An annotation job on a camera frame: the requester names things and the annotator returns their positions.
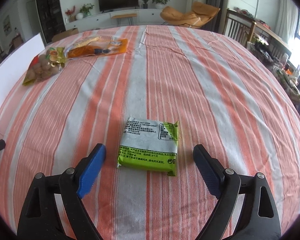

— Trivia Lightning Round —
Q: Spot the green plant white vase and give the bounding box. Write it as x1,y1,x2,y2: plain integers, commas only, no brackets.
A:
75,3,94,20

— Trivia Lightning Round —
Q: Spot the wooden side table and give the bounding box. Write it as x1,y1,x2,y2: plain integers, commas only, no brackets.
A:
227,8,294,61

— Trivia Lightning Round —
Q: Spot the striped orange grey tablecloth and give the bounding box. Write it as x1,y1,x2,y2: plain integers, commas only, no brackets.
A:
0,24,300,240

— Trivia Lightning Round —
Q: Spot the black display shelf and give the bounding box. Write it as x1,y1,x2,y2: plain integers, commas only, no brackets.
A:
36,0,65,43

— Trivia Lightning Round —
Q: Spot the wooden bench stool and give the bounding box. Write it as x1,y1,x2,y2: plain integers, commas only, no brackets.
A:
111,13,138,27

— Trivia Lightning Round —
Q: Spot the green snack packet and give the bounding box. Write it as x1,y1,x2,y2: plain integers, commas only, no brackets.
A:
117,117,179,177

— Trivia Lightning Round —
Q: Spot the red flower vase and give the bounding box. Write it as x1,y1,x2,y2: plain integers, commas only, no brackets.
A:
65,5,76,23

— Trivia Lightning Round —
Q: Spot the orange lounge chair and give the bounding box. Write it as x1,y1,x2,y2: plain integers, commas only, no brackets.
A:
160,2,220,29

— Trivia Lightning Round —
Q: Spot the dark wooden chair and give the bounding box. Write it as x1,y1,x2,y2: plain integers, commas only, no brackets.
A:
222,9,256,48

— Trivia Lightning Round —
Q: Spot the orange clear snack bag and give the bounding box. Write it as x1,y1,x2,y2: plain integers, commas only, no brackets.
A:
64,36,129,59

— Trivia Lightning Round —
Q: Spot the red gold walnut bag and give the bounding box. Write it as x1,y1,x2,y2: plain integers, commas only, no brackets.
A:
23,47,66,86

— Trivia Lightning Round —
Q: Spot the white tv cabinet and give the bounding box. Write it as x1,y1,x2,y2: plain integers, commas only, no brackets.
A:
65,9,166,32

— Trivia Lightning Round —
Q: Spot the small dark potted plant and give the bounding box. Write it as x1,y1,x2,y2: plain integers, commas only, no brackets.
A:
141,0,149,9

